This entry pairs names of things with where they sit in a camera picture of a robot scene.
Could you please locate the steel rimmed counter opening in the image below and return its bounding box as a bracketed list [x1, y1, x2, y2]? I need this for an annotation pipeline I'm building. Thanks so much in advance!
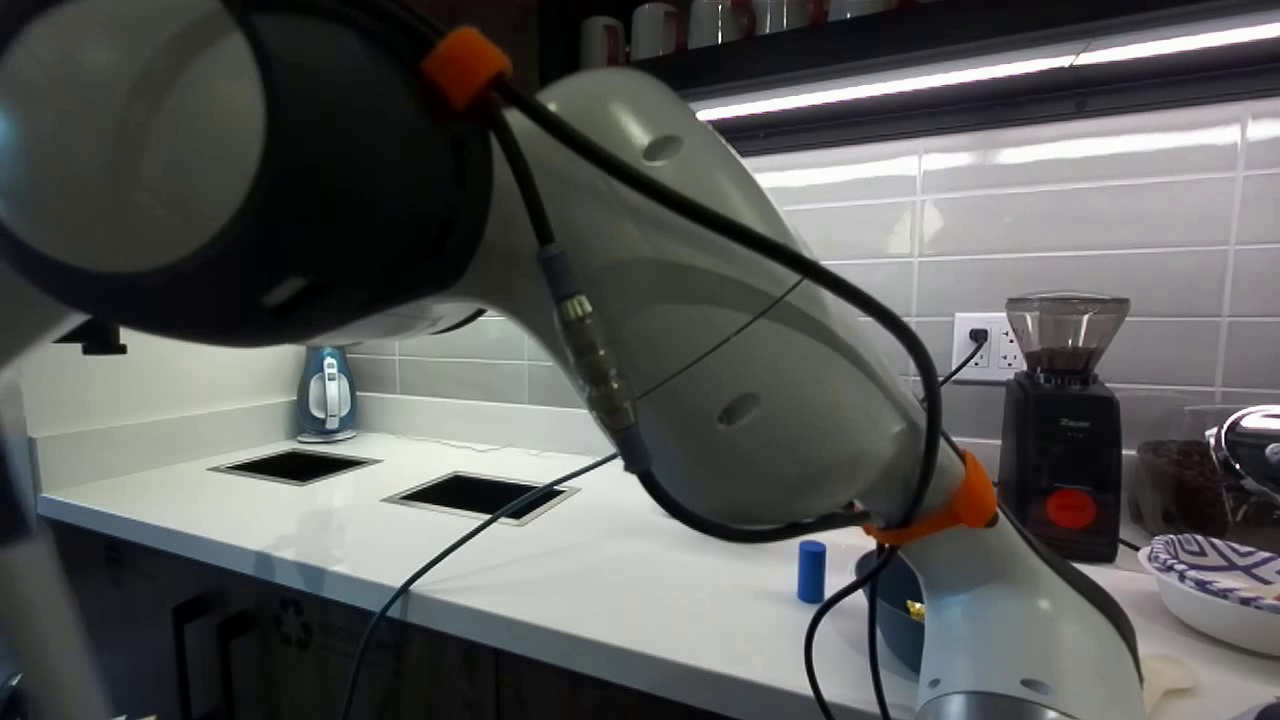
[385, 467, 568, 524]

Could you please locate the small blue cylinder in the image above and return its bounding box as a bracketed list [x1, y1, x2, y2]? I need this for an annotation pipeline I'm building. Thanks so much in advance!
[794, 535, 831, 606]

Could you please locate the white mug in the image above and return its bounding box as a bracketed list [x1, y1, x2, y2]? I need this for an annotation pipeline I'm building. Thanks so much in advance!
[684, 0, 743, 50]
[577, 10, 630, 70]
[626, 0, 688, 65]

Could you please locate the black coffee grinder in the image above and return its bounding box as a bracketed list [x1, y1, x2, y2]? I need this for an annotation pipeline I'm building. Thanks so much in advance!
[994, 290, 1136, 568]

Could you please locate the under shelf light strip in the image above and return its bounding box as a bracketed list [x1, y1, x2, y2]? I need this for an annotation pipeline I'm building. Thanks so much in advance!
[690, 10, 1280, 131]

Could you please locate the dark glass container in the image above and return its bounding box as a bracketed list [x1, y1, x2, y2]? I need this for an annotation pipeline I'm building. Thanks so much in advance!
[1130, 433, 1230, 541]

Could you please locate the shiny metal kettle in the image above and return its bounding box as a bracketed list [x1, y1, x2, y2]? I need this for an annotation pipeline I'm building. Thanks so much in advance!
[1202, 401, 1280, 502]

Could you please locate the blue white patterned bowl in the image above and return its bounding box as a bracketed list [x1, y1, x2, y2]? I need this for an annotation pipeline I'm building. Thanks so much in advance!
[1136, 533, 1280, 659]

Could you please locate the black cable with metal connector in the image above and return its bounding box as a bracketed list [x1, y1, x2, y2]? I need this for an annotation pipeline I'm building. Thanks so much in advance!
[484, 111, 885, 548]

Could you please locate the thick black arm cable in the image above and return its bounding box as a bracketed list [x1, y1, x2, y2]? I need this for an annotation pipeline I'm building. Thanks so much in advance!
[476, 70, 948, 535]

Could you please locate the long thin dark cable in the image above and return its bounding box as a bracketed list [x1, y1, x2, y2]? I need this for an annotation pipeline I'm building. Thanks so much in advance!
[341, 449, 625, 720]

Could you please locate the black grinder power cable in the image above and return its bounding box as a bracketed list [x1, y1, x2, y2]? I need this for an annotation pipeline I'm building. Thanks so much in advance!
[932, 325, 994, 397]

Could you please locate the orange cable clip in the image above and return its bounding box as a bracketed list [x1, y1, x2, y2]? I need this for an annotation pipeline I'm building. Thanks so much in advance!
[416, 18, 517, 111]
[858, 449, 999, 548]

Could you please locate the white wall outlet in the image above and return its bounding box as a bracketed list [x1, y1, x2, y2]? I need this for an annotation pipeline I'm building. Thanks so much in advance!
[948, 309, 1027, 386]

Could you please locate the dark wall shelf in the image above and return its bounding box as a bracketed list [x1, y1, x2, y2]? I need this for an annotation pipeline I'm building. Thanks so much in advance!
[537, 0, 1280, 99]

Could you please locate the small black wall mount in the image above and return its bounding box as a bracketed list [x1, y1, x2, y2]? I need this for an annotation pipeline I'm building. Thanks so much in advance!
[53, 315, 133, 360]

